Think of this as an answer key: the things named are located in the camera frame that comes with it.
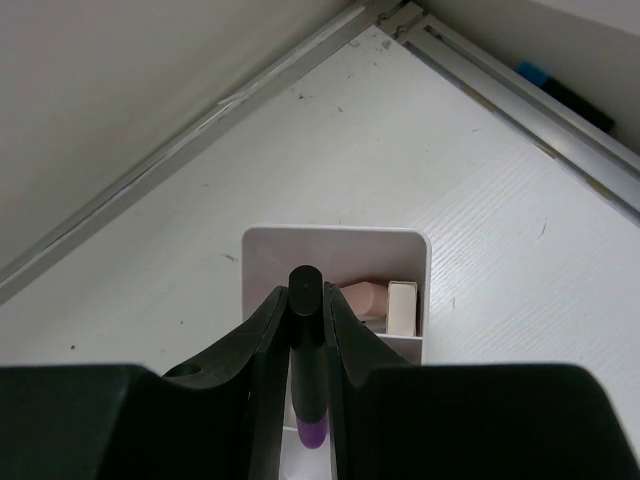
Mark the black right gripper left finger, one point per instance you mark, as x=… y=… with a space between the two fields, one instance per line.
x=217 y=415

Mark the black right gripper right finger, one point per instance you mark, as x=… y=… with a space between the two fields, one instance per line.
x=391 y=419

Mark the boxed white eraser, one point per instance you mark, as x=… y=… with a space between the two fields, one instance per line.
x=401 y=317

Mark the purple highlighter marker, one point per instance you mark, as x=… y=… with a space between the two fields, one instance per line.
x=308 y=392

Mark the pink correction tape roll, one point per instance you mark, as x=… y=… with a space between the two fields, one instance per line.
x=369 y=302

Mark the white divided container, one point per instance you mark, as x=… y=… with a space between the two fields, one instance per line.
x=347 y=257

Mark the blue pen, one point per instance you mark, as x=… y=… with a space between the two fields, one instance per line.
x=565 y=96

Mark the aluminium table edge rail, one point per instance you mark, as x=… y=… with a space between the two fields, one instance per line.
x=608 y=167

